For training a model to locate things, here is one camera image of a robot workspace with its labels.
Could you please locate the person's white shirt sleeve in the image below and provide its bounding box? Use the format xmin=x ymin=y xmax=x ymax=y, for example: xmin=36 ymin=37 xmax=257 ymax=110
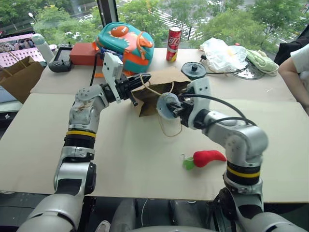
xmin=290 ymin=43 xmax=309 ymax=80

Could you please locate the small brown paper bag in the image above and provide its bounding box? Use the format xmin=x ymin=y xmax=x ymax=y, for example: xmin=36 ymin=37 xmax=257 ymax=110
xmin=131 ymin=66 xmax=192 ymax=138

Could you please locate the dark window frame post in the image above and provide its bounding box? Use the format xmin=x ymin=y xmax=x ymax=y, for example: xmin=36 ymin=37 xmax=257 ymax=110
xmin=96 ymin=0 xmax=119 ymax=28

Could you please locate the thin white cable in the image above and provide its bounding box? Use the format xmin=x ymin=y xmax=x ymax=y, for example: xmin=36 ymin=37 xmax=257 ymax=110
xmin=140 ymin=198 xmax=148 ymax=222

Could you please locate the red-orange box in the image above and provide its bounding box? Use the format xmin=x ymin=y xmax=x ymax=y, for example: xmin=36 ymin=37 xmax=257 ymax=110
xmin=69 ymin=43 xmax=105 ymax=66

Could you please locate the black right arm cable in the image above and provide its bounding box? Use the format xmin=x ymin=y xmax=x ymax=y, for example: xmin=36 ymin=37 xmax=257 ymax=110
xmin=180 ymin=93 xmax=257 ymax=128

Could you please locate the red chili plush toy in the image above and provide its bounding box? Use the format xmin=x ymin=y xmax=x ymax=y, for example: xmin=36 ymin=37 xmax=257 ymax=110
xmin=180 ymin=150 xmax=228 ymax=171

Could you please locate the white plastic bag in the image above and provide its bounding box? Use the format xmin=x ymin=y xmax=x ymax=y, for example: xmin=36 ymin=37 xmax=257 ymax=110
xmin=199 ymin=38 xmax=250 ymax=74

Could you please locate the red soda can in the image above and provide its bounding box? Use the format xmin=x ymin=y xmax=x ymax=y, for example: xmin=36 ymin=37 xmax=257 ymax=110
xmin=166 ymin=26 xmax=183 ymax=62

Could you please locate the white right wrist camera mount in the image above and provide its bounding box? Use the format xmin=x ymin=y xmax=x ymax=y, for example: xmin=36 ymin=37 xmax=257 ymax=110
xmin=186 ymin=77 xmax=211 ymax=129

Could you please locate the black round lid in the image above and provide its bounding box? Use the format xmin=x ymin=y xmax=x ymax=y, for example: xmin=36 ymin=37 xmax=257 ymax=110
xmin=181 ymin=61 xmax=208 ymax=80

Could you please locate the green cloth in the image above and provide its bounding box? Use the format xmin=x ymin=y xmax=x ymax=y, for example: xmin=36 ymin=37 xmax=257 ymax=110
xmin=245 ymin=49 xmax=279 ymax=77

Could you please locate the white water bottle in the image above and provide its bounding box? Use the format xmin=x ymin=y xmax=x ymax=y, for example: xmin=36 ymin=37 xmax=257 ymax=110
xmin=31 ymin=33 xmax=56 ymax=64

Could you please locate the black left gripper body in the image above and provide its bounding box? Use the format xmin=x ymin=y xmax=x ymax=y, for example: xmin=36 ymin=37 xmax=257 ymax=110
xmin=115 ymin=74 xmax=136 ymax=102

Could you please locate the grey-blue round plush toy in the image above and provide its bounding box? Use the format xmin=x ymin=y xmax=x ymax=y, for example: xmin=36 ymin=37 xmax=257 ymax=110
xmin=156 ymin=92 xmax=184 ymax=120

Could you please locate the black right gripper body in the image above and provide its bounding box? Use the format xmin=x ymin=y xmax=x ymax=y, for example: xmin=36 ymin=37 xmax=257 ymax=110
xmin=177 ymin=87 xmax=196 ymax=128

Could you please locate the pink printed sheet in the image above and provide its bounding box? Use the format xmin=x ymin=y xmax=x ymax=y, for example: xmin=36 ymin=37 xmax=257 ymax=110
xmin=0 ymin=33 xmax=47 ymax=69

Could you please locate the black remote controller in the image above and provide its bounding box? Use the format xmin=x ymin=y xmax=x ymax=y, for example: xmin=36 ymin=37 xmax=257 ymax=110
xmin=48 ymin=59 xmax=73 ymax=73

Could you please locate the large brown paper bag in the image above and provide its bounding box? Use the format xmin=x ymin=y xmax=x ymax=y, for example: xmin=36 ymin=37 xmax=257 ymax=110
xmin=0 ymin=56 xmax=46 ymax=104

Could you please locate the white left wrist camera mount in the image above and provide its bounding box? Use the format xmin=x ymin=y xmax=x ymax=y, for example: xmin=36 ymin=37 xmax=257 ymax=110
xmin=102 ymin=52 xmax=124 ymax=104

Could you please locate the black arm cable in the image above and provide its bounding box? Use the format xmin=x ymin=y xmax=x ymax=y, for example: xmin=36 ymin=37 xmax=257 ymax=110
xmin=180 ymin=93 xmax=257 ymax=128
xmin=89 ymin=52 xmax=100 ymax=87

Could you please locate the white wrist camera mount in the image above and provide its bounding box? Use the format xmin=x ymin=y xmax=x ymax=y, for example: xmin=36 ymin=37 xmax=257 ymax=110
xmin=186 ymin=77 xmax=211 ymax=129
xmin=102 ymin=52 xmax=124 ymax=104

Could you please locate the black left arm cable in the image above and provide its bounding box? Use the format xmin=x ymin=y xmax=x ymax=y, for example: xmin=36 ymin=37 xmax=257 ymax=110
xmin=89 ymin=52 xmax=100 ymax=87

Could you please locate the round glass plate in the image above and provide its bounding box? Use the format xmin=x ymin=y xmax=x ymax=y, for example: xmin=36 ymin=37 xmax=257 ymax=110
xmin=231 ymin=59 xmax=266 ymax=81

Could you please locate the teal monster backpack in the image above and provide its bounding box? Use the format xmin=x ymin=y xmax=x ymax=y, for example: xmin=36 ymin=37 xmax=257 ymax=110
xmin=92 ymin=22 xmax=155 ymax=78

